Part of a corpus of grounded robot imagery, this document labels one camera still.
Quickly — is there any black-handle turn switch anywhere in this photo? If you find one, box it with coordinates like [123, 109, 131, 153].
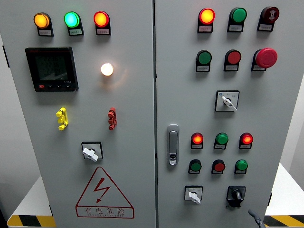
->
[226, 185, 247, 208]

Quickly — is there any black yellow striped tape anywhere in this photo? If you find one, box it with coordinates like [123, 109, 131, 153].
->
[263, 215, 304, 228]
[7, 215, 57, 228]

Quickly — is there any small green indicator lamp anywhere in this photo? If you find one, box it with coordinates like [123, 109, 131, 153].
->
[215, 132, 229, 145]
[235, 159, 248, 171]

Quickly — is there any small red push button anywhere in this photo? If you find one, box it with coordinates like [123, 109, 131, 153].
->
[212, 159, 226, 172]

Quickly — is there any small green push button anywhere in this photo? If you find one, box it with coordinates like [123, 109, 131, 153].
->
[189, 159, 202, 172]

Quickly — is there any small red indicator lamp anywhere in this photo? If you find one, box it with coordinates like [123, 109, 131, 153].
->
[191, 132, 204, 145]
[239, 132, 254, 145]

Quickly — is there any grey cabinet door with lock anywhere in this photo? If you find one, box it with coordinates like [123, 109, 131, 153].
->
[153, 0, 304, 228]

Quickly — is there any silver door lock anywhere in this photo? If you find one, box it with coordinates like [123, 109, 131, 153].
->
[166, 124, 180, 166]

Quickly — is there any red warning triangle sticker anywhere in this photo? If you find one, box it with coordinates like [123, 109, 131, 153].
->
[75, 166, 135, 219]

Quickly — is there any grey cabinet door with display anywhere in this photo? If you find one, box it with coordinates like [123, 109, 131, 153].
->
[0, 0, 156, 228]

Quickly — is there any large red stop button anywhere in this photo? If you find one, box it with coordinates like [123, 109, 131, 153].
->
[253, 47, 278, 69]

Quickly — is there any large red push button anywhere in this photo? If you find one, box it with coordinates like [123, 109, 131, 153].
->
[225, 49, 242, 66]

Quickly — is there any large green push button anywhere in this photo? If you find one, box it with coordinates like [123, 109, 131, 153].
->
[196, 49, 212, 66]

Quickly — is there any large dark green lamp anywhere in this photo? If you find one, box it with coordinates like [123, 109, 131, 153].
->
[229, 7, 247, 24]

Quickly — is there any dark red buzzer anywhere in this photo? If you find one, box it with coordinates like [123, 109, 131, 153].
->
[260, 6, 280, 24]

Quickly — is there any large red indicator lamp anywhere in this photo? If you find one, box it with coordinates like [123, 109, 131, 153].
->
[198, 8, 216, 26]
[93, 10, 111, 29]

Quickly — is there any white glowing lamp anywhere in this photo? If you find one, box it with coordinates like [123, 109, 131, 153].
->
[100, 62, 114, 77]

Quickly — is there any black digital display meter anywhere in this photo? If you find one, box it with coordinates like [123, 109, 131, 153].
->
[25, 46, 79, 92]

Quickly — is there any large bright green lamp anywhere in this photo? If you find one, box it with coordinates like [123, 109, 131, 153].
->
[64, 11, 82, 29]

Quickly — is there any large yellow indicator lamp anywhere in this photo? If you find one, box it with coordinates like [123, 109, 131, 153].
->
[33, 12, 52, 30]

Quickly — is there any small white-handle turn switch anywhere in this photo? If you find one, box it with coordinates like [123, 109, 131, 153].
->
[184, 185, 203, 205]

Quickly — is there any slim white-handle turn switch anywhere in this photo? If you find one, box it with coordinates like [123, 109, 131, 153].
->
[214, 90, 240, 113]

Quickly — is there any small red handle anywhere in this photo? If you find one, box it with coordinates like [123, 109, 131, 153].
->
[107, 107, 117, 131]

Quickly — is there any wide white-handle turn switch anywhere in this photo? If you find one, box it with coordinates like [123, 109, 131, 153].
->
[81, 141, 104, 163]

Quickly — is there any small yellow handle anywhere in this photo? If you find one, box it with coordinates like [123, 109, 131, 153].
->
[56, 107, 69, 131]

